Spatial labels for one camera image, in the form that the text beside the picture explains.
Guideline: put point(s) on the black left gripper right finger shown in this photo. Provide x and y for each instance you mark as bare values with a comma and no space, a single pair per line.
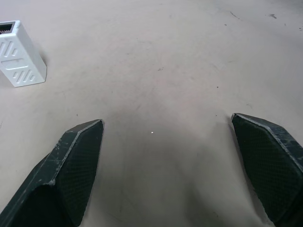
267,165

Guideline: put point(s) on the white ethernet adapter box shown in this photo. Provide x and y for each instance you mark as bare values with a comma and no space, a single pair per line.
17,56

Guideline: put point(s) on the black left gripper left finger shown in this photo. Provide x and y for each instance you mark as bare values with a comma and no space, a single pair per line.
71,170

